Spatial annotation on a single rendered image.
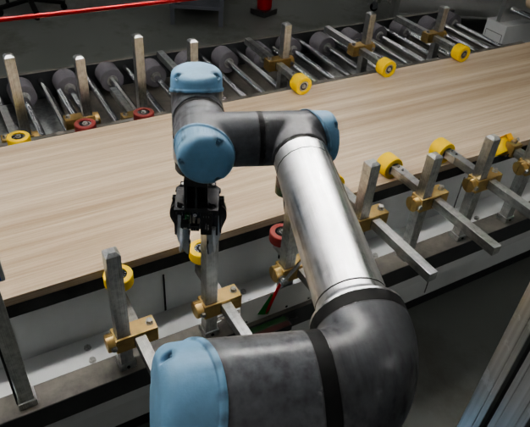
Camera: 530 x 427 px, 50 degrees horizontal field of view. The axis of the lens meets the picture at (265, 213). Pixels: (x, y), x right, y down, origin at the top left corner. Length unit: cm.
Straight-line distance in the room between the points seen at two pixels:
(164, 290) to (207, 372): 136
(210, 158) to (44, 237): 109
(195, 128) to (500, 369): 44
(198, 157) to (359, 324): 33
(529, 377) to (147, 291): 139
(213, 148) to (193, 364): 34
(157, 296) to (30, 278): 39
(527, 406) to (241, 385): 24
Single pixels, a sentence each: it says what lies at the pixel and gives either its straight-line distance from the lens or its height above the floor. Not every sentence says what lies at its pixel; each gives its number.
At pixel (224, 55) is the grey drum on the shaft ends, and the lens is 298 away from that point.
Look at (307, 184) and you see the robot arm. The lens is 66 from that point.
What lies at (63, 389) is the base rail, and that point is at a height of 70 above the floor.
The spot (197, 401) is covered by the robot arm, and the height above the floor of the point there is 164.
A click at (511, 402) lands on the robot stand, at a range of 56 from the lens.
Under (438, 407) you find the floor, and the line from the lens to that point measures 256.
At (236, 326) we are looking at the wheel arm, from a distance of 156.
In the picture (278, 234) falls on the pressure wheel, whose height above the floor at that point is 90.
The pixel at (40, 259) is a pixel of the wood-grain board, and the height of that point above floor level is 90.
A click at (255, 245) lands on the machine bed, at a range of 186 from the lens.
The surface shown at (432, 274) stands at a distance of 162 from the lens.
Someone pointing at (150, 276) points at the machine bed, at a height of 79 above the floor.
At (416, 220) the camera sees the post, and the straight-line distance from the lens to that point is 192.
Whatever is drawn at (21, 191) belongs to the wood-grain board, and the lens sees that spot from 196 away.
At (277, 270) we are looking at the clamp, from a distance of 165.
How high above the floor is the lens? 202
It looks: 38 degrees down
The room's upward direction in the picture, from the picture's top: 5 degrees clockwise
